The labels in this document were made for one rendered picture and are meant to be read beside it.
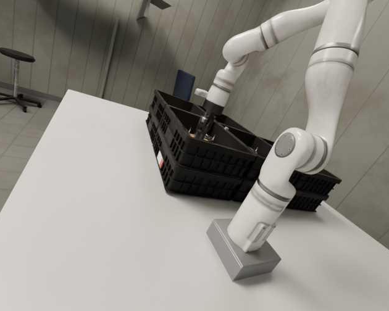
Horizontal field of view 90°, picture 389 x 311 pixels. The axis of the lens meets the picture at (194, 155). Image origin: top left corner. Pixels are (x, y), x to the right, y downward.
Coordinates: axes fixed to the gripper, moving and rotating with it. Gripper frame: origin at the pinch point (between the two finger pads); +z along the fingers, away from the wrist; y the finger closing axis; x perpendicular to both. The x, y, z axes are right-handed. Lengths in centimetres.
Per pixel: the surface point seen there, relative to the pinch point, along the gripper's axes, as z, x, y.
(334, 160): 2, -114, 175
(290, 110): -29, -53, 236
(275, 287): 20, -41, -25
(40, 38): 16, 270, 129
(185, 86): 1, 100, 222
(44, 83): 71, 263, 135
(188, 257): 20.1, -16.7, -32.7
